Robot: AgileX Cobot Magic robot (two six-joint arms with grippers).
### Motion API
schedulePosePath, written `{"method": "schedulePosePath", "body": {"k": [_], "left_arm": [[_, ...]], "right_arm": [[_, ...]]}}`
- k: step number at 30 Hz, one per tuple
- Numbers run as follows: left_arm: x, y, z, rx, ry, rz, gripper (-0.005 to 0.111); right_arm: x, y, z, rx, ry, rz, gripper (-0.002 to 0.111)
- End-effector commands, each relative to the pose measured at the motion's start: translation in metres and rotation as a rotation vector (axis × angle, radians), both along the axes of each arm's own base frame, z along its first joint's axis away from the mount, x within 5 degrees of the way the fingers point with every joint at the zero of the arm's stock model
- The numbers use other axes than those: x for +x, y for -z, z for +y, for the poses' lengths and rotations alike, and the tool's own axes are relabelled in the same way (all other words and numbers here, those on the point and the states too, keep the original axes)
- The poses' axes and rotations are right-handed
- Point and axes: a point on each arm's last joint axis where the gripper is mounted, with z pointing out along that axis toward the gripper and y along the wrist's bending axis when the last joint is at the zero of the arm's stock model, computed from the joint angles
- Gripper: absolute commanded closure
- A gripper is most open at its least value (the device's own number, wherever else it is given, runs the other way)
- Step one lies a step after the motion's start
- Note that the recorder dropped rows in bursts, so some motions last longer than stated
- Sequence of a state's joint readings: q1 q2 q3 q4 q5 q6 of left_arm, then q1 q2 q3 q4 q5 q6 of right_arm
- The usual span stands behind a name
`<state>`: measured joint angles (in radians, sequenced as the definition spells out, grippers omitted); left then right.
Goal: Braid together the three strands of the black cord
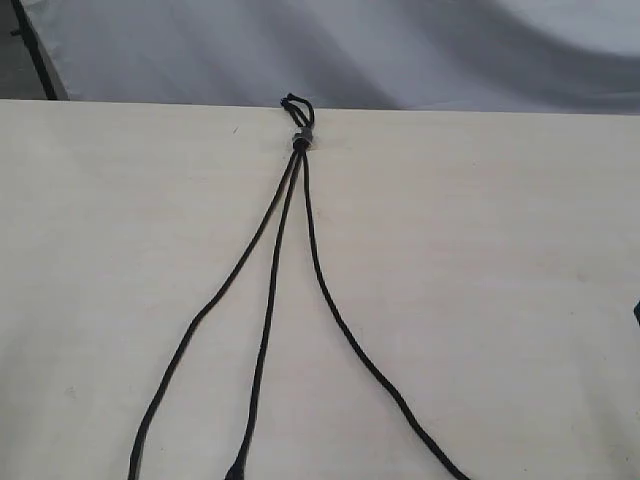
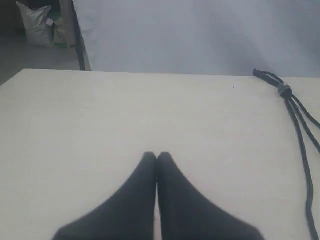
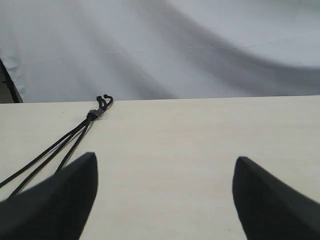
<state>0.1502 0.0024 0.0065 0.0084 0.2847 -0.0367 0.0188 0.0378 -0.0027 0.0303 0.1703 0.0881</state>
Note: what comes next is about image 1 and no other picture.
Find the black stand pole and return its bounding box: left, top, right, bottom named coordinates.
left=10, top=0, right=59, bottom=101

